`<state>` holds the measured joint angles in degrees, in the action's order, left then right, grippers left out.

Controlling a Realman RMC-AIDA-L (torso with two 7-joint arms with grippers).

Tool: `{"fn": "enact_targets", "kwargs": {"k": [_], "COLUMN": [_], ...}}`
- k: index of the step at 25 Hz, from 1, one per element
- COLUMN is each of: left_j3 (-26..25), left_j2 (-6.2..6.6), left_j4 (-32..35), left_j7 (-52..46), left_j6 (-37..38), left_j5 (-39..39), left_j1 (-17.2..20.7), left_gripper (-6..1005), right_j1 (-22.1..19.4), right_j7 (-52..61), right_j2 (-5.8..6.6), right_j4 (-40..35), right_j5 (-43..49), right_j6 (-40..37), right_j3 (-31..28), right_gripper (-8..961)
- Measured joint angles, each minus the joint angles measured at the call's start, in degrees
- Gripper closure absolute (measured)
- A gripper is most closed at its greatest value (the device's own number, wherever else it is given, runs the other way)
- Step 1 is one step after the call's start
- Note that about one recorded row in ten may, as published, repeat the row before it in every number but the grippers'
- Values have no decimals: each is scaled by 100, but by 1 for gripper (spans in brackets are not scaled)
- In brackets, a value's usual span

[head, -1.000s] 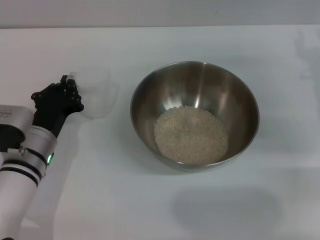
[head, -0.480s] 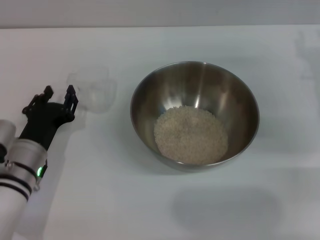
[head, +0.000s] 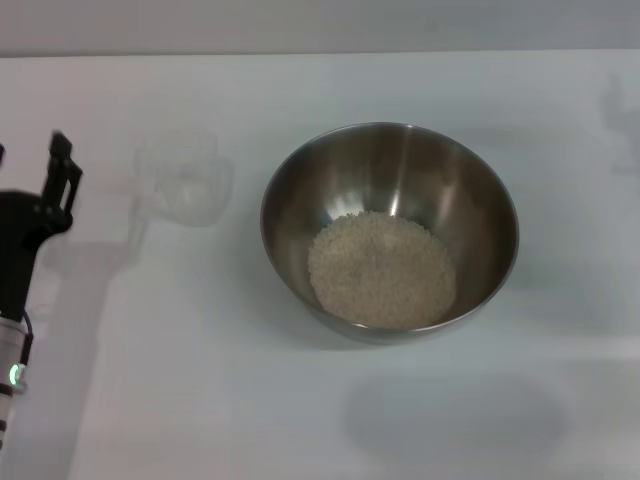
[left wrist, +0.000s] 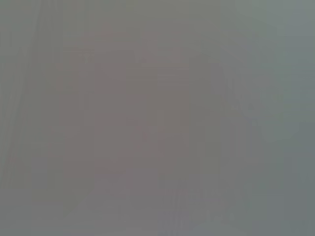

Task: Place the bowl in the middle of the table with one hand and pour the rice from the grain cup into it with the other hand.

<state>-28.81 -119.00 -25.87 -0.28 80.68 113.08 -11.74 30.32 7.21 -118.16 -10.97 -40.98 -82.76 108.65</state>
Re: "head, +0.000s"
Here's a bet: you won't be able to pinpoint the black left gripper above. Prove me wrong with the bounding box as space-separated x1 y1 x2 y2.
0 130 85 324

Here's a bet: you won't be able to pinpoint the clear plastic measuring cup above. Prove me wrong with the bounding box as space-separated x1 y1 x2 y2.
131 130 236 229

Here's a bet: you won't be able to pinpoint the white rice grains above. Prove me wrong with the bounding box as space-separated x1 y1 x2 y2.
306 210 459 329

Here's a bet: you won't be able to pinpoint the stainless steel mixing bowl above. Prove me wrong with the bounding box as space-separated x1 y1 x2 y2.
259 121 521 344

